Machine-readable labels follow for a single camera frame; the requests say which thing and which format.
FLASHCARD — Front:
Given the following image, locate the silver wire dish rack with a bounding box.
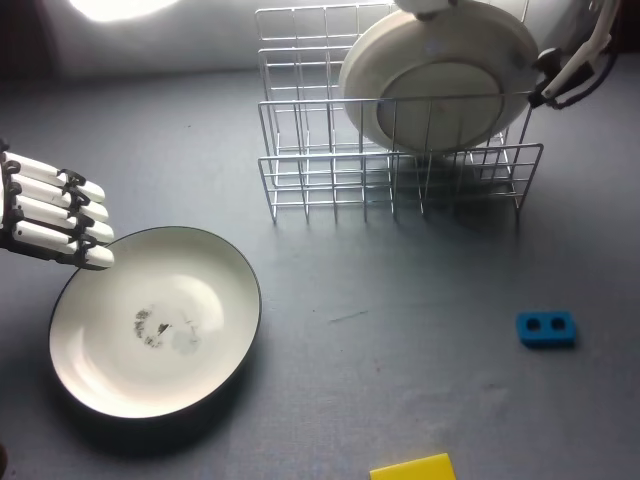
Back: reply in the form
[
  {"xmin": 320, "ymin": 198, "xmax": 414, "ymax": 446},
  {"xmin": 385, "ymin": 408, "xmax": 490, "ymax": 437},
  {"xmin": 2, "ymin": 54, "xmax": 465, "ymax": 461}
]
[{"xmin": 254, "ymin": 0, "xmax": 545, "ymax": 224}]

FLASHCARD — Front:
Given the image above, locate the blue block with two holes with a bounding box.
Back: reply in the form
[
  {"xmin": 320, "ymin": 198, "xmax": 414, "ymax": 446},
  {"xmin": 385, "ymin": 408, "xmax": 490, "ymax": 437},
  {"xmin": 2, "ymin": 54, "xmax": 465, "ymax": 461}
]
[{"xmin": 515, "ymin": 310, "xmax": 578, "ymax": 350}]

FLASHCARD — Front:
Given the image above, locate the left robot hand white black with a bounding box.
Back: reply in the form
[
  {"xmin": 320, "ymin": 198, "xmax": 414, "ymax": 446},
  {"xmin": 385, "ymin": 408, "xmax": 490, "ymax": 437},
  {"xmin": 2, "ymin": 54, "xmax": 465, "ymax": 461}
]
[{"xmin": 0, "ymin": 139, "xmax": 117, "ymax": 272}]

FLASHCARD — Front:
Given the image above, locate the yellow flat block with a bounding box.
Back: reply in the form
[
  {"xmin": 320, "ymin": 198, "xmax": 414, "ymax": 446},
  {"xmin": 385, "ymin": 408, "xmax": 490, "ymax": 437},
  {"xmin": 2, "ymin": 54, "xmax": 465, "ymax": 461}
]
[{"xmin": 368, "ymin": 452, "xmax": 457, "ymax": 480}]

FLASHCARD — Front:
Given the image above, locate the white plate with dark rim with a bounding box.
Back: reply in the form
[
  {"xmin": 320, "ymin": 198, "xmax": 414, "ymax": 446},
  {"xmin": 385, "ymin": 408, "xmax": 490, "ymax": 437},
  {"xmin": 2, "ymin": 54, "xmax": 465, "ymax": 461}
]
[
  {"xmin": 48, "ymin": 226, "xmax": 263, "ymax": 420},
  {"xmin": 338, "ymin": 0, "xmax": 541, "ymax": 157}
]

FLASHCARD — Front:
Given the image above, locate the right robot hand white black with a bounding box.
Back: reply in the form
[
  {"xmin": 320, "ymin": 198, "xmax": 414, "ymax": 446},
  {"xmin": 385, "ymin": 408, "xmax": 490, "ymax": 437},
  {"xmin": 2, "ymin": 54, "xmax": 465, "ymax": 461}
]
[{"xmin": 394, "ymin": 0, "xmax": 619, "ymax": 109}]

